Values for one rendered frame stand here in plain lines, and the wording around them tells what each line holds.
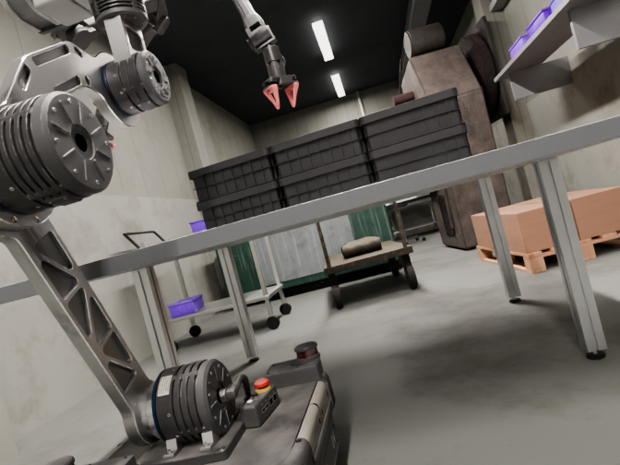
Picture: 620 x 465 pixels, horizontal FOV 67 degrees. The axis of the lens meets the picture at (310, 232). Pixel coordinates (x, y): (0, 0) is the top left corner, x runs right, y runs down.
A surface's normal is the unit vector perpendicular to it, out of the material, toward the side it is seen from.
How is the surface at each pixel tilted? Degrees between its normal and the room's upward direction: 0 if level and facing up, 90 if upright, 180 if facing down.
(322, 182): 90
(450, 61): 63
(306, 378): 90
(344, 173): 90
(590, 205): 90
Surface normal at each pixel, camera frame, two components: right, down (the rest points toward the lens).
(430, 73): -0.14, -0.43
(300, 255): -0.15, 0.05
